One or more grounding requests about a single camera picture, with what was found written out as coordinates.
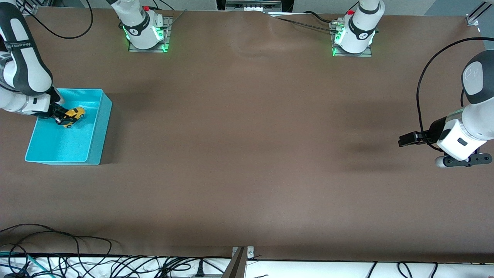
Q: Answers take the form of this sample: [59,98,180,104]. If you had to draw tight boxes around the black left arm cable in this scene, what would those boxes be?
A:
[416,37,494,151]

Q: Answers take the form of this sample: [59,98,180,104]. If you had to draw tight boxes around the brown paper table cover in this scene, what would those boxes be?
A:
[0,7,494,263]

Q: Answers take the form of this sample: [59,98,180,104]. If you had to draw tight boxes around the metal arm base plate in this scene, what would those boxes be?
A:
[331,21,373,58]
[128,16,171,53]

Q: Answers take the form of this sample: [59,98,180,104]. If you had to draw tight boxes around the long black floor cable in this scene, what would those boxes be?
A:
[0,223,113,257]

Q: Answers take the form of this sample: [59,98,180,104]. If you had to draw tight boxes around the thin black base cable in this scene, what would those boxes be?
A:
[266,12,340,34]

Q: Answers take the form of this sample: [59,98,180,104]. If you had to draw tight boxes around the teal cable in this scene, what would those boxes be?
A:
[0,250,41,275]

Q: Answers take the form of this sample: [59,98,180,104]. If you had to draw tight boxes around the white power strip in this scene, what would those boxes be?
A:
[226,0,282,10]

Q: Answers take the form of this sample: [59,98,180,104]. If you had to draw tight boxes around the metal corner bracket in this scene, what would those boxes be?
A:
[232,246,255,259]

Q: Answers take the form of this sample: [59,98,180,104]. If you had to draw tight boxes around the yellow beetle toy car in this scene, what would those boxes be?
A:
[57,107,86,129]

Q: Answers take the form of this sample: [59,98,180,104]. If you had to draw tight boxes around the tangled black cables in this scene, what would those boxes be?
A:
[0,241,232,278]

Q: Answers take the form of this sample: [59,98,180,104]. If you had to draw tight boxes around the grey metal post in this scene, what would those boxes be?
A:
[223,247,246,278]

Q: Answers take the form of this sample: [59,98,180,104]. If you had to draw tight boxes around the turquoise plastic bin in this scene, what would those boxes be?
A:
[24,88,113,166]

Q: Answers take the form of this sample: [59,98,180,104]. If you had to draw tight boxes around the aluminium frame profile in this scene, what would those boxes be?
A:
[465,0,494,27]
[17,0,41,16]

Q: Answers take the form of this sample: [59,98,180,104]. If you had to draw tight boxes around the thick black base cable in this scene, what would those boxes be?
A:
[303,10,336,24]

